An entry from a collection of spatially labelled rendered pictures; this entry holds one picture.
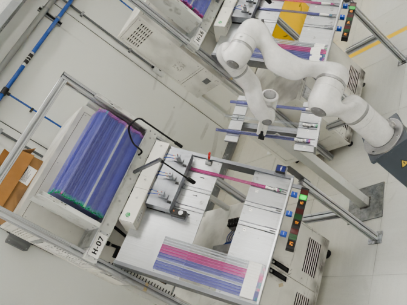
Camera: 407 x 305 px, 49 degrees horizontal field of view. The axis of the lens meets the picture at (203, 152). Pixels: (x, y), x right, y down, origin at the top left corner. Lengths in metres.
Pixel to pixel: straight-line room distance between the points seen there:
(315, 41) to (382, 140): 1.13
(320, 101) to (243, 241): 0.79
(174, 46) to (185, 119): 1.57
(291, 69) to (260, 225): 0.80
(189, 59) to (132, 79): 1.38
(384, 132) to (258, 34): 0.67
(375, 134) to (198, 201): 0.91
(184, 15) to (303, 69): 1.28
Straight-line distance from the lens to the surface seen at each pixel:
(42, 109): 2.32
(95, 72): 4.21
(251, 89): 2.09
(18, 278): 3.64
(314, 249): 2.84
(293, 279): 2.70
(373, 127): 2.00
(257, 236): 2.21
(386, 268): 2.70
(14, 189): 2.49
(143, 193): 2.29
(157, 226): 2.28
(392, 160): 2.10
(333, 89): 1.85
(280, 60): 1.83
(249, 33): 1.84
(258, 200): 2.29
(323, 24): 3.11
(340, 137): 3.29
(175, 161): 2.37
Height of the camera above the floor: 1.99
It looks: 22 degrees down
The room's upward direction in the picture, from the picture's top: 55 degrees counter-clockwise
